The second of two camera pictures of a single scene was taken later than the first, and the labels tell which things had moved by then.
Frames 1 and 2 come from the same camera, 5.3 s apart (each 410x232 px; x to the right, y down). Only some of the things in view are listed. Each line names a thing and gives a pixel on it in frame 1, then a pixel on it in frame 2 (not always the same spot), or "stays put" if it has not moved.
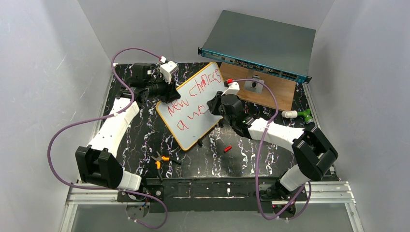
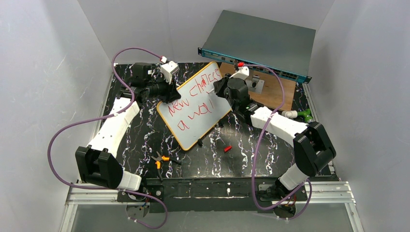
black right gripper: x=214 y=104 to x=219 y=87
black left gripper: x=172 y=93 stays put
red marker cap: x=227 y=148 stays put
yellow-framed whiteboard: x=188 y=117 stays put
